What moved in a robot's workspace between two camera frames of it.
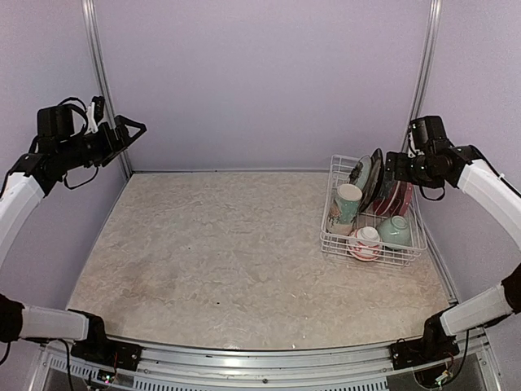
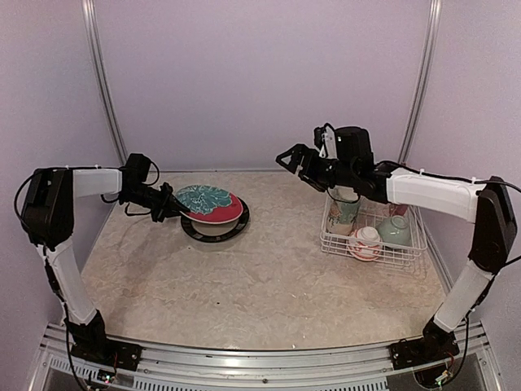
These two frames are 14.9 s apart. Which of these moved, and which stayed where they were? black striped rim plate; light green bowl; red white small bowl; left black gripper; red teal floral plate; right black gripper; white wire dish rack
Moved: left black gripper; red teal floral plate; black striped rim plate; right black gripper
Stayed: light green bowl; white wire dish rack; red white small bowl
